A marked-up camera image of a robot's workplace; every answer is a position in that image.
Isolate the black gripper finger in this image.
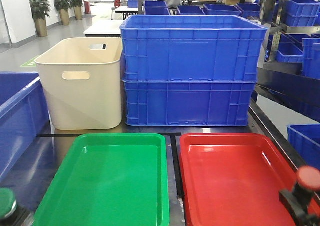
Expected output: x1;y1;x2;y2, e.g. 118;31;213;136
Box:
279;189;320;225

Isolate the green mushroom push button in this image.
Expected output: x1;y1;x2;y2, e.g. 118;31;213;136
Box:
0;187;24;225

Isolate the red mushroom push button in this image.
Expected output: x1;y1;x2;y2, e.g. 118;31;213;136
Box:
292;165;320;212

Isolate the blue bin left of trays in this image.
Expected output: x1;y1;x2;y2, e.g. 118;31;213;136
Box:
0;72;49;180

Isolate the blue bin lower right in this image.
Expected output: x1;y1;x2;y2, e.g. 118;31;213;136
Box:
287;124;320;169

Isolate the red plastic tray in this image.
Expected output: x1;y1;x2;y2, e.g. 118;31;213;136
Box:
179;133;297;225

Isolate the stainless steel shelving rack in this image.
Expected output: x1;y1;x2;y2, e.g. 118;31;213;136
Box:
255;0;320;121

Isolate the lower stacked blue crate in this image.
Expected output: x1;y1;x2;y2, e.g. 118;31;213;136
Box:
123;79;256;126

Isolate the stacked blue crate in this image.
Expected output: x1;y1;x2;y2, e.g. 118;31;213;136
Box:
123;79;256;126
120;15;267;81

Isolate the green plastic tray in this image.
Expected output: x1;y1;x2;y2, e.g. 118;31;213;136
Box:
34;133;170;225

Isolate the upper stacked blue crate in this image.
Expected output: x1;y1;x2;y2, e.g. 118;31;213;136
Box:
120;15;267;81

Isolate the cream plastic storage basket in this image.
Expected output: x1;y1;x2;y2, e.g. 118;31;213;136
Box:
35;37;123;130

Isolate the potted plant right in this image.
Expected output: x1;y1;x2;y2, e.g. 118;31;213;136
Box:
70;0;84;20

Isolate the potted plant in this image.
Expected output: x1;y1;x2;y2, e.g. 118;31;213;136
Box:
29;0;51;37
54;0;71;26
70;0;84;20

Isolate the potted plant middle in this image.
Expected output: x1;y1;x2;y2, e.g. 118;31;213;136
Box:
54;0;71;26

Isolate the potted plant left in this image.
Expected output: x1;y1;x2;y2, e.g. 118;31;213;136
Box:
29;0;51;37

